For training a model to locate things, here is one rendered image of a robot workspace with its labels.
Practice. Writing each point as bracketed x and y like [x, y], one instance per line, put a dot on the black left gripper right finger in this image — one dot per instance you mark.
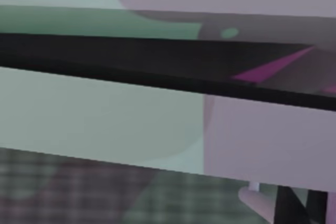
[318, 208]

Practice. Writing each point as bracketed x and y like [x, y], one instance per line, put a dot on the grey plastic handle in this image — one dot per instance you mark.
[256, 203]

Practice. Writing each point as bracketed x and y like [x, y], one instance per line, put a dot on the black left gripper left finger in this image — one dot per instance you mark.
[284, 208]

